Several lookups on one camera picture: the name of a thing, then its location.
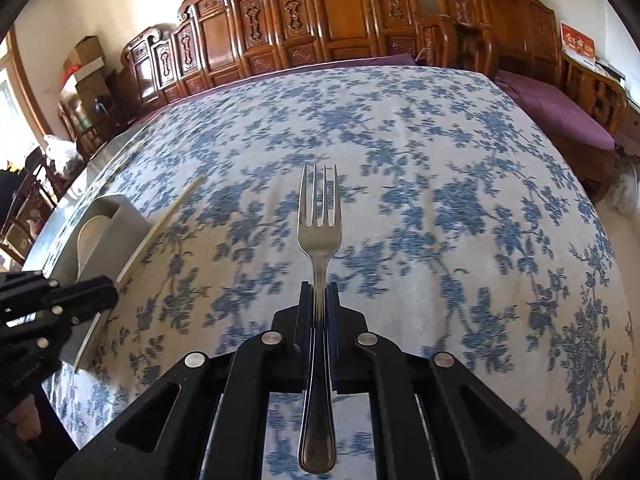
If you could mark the dark wooden chair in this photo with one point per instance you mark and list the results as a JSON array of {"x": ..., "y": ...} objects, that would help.
[{"x": 27, "y": 205}]

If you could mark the wooden chopstick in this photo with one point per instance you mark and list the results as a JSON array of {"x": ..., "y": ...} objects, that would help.
[{"x": 165, "y": 225}]

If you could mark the red desk calendar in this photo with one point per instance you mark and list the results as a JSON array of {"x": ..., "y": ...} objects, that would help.
[{"x": 578, "y": 44}]

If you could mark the metal fork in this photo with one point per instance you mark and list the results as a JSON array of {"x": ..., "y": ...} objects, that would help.
[{"x": 320, "y": 240}]

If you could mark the carved wooden armchair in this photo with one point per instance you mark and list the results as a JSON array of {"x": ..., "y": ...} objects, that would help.
[{"x": 505, "y": 15}]

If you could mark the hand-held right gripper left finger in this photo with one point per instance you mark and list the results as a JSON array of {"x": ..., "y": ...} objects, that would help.
[{"x": 305, "y": 345}]

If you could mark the long purple bench cushion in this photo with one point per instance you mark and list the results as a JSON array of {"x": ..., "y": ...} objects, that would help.
[{"x": 300, "y": 66}]

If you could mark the cardboard boxes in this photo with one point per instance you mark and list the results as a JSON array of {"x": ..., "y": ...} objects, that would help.
[{"x": 85, "y": 62}]

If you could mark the grey fluffy thing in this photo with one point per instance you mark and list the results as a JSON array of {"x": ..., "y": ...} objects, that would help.
[{"x": 625, "y": 185}]

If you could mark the blue floral tablecloth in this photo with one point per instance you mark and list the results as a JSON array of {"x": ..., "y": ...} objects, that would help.
[{"x": 400, "y": 185}]

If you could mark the carved wooden bench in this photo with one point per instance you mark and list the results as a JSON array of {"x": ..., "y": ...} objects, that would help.
[{"x": 300, "y": 15}]

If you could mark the metal tray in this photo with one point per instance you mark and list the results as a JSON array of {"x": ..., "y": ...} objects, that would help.
[{"x": 125, "y": 230}]

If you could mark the person's left hand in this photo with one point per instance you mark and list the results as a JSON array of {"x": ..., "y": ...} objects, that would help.
[{"x": 27, "y": 420}]

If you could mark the purple armchair cushion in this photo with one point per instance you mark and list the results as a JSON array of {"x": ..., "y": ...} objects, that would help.
[{"x": 555, "y": 107}]

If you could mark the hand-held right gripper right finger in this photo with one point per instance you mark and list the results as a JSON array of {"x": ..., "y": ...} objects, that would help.
[{"x": 334, "y": 345}]

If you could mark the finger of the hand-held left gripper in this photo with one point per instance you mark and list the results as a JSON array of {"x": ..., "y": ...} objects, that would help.
[
  {"x": 90, "y": 290},
  {"x": 45, "y": 322}
]

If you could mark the white plastic bag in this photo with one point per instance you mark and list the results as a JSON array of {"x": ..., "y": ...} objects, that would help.
[{"x": 62, "y": 152}]

